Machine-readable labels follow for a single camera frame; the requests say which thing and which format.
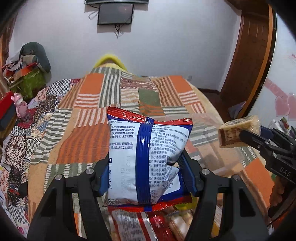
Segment clear plastic storage bin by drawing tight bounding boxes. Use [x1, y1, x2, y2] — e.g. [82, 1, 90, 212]
[186, 113, 257, 177]

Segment patchwork striped bedspread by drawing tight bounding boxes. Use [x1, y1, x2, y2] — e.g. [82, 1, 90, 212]
[25, 67, 276, 239]

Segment red box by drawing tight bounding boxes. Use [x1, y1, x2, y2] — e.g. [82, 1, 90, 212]
[0, 91, 13, 119]

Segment pink plush toy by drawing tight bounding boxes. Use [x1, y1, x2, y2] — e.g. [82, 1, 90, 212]
[11, 93, 28, 120]

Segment yellow pillow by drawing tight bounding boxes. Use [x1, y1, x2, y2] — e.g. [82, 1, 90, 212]
[93, 54, 127, 71]

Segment person's hand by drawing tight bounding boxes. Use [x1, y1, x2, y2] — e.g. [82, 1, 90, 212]
[269, 176, 288, 207]

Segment blue white snack bag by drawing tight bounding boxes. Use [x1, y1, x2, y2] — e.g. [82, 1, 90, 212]
[104, 106, 193, 212]

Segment red white snack bag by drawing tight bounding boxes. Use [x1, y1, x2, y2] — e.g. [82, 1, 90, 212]
[108, 208, 176, 240]

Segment checkered patchwork quilt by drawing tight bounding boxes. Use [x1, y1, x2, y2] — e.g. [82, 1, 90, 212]
[1, 79, 83, 237]

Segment black wall television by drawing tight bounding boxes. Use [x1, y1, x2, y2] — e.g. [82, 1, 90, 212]
[84, 0, 149, 5]

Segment tan cracker block pack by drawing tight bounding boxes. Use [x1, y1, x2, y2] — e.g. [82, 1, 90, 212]
[218, 115, 261, 148]

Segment small black monitor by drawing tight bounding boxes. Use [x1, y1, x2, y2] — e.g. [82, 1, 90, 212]
[97, 3, 134, 25]

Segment green jelly cup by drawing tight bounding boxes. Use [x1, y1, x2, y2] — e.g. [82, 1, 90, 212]
[175, 197, 199, 211]

